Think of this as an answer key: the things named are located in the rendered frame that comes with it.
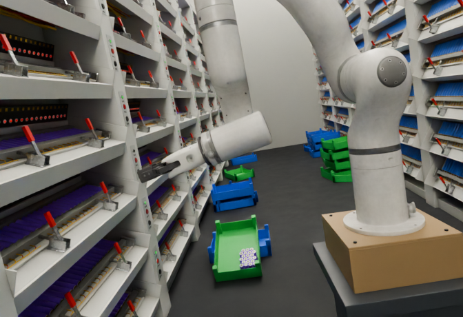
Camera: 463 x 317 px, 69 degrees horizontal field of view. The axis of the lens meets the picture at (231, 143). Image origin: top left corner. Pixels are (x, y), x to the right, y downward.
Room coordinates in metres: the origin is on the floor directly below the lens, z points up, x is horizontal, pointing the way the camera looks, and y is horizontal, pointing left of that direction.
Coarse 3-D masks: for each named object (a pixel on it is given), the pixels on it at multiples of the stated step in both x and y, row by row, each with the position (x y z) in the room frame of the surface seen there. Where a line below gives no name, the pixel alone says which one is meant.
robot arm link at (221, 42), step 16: (208, 32) 0.78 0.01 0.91; (224, 32) 0.77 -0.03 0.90; (208, 48) 0.79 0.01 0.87; (224, 48) 0.77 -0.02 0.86; (240, 48) 0.80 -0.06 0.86; (208, 64) 0.80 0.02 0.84; (224, 64) 0.77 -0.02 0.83; (240, 64) 0.79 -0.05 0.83; (224, 80) 0.78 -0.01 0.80; (240, 80) 0.79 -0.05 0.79; (224, 96) 0.86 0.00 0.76; (240, 96) 0.86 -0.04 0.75; (224, 112) 0.89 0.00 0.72; (240, 112) 0.88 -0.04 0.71
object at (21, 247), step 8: (112, 192) 1.11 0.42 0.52; (88, 200) 0.97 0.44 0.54; (72, 208) 0.90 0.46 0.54; (80, 208) 0.91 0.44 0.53; (88, 208) 0.94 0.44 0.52; (64, 216) 0.84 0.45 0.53; (72, 216) 0.87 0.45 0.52; (80, 216) 0.88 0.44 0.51; (48, 224) 0.78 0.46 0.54; (56, 224) 0.80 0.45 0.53; (64, 224) 0.82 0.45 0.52; (32, 232) 0.73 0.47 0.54; (40, 232) 0.74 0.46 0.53; (48, 232) 0.77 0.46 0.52; (24, 240) 0.70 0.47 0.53; (32, 240) 0.71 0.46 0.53; (40, 240) 0.74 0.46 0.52; (8, 248) 0.65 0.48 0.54; (16, 248) 0.66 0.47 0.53; (24, 248) 0.68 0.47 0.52; (8, 256) 0.64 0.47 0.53; (16, 256) 0.66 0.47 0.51; (24, 256) 0.66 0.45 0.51
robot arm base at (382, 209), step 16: (352, 160) 0.82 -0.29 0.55; (368, 160) 0.77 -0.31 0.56; (384, 160) 0.76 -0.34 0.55; (400, 160) 0.78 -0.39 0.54; (352, 176) 0.83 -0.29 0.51; (368, 176) 0.78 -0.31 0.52; (384, 176) 0.76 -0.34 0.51; (400, 176) 0.77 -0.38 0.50; (368, 192) 0.78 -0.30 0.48; (384, 192) 0.76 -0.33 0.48; (400, 192) 0.77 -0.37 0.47; (368, 208) 0.78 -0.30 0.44; (384, 208) 0.76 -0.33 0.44; (400, 208) 0.76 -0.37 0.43; (352, 224) 0.81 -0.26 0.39; (368, 224) 0.78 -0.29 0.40; (384, 224) 0.76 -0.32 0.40; (400, 224) 0.76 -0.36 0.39; (416, 224) 0.75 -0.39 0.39
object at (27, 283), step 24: (48, 192) 0.95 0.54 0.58; (120, 192) 1.13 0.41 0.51; (0, 216) 0.77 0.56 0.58; (96, 216) 0.92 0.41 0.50; (120, 216) 1.01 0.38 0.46; (48, 240) 0.76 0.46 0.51; (72, 240) 0.77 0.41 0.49; (96, 240) 0.86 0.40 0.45; (24, 264) 0.65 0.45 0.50; (48, 264) 0.66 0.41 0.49; (72, 264) 0.74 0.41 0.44; (24, 288) 0.58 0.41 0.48
